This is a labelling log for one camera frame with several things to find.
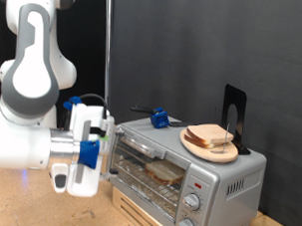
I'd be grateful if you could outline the glass oven door with handle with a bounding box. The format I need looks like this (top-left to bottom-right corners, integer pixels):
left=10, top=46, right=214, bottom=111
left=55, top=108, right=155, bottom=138
left=107, top=124, right=193, bottom=225

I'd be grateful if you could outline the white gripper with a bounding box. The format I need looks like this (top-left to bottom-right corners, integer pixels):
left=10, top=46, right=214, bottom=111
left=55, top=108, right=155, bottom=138
left=67, top=104, right=122, bottom=199

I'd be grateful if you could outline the round wooden board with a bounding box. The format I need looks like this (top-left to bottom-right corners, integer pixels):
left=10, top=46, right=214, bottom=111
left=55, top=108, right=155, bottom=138
left=178, top=128, right=240, bottom=165

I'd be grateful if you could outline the black spatula with blue block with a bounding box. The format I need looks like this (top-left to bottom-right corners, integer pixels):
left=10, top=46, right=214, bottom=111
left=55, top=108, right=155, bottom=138
left=130, top=106, right=200, bottom=130

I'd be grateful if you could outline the silver toaster oven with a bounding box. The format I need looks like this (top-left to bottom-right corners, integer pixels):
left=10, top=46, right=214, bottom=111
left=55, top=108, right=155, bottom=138
left=107, top=112, right=269, bottom=226

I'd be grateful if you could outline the metal wire oven rack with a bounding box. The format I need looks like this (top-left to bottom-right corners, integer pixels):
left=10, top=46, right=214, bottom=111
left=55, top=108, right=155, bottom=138
left=111, top=154, right=187, bottom=215

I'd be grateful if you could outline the aluminium foil sheet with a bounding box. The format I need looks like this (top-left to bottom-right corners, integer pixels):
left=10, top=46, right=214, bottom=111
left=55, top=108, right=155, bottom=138
left=116, top=157, right=186, bottom=219

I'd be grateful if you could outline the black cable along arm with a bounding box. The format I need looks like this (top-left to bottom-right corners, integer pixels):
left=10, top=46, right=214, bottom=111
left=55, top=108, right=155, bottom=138
left=78, top=93, right=110, bottom=120

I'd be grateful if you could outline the black metal bookend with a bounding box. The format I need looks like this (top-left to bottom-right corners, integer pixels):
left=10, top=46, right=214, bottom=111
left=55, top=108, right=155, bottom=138
left=219, top=84, right=255, bottom=156

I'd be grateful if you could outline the vertical metal pole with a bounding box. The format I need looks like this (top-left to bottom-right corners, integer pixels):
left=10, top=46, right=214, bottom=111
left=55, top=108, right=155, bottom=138
left=103, top=0, right=115, bottom=108

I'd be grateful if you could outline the blue cable clip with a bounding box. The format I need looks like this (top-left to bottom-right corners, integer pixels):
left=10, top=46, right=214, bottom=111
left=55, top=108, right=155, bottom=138
left=62, top=95, right=84, bottom=113

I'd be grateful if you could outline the wrist camera on blue mount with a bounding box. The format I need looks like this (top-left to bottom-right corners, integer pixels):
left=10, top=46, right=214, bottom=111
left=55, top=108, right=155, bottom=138
left=78, top=114, right=116, bottom=170

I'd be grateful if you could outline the white bread slice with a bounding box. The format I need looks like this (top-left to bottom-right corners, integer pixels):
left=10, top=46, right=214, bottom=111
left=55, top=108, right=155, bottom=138
left=182, top=133, right=215, bottom=150
left=185, top=122, right=235, bottom=146
left=144, top=157, right=187, bottom=187

